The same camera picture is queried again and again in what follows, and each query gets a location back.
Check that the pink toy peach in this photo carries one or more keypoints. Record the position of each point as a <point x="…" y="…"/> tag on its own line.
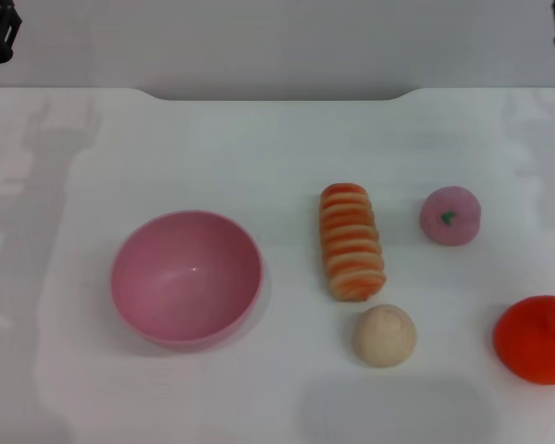
<point x="458" y="231"/>

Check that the pink plastic bowl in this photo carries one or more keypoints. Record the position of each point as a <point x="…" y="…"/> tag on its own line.
<point x="185" y="287"/>

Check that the orange striped toy bread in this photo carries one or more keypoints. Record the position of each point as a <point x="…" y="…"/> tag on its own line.
<point x="351" y="245"/>

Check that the red-orange toy tomato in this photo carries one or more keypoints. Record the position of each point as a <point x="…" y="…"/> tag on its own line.
<point x="536" y="342"/>

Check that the beige toy bun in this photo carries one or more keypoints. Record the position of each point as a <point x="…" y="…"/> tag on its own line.
<point x="385" y="337"/>

